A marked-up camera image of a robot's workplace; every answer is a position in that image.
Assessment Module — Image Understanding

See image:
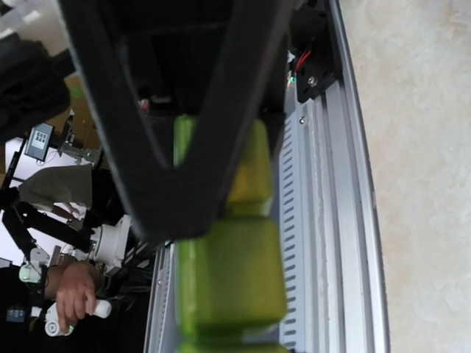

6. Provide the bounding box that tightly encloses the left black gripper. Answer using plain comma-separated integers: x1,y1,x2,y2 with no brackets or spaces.
58,1,292,239

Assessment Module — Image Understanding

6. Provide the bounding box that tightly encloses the green weekly pill organizer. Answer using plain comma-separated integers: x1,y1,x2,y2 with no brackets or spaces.
175,120,287,352

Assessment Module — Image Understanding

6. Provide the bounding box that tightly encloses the operator bare hand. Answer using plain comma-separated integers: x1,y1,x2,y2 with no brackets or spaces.
53,262,101,333

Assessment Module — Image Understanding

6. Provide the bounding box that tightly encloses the white teleoperation handle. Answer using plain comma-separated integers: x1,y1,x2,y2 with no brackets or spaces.
43,299,113,338

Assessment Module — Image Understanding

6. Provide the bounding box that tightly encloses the front aluminium rail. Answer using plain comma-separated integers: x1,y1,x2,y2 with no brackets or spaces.
144,1,391,352

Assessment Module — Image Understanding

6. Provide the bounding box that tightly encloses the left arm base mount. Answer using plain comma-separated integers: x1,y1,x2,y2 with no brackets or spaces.
289,1,342,103

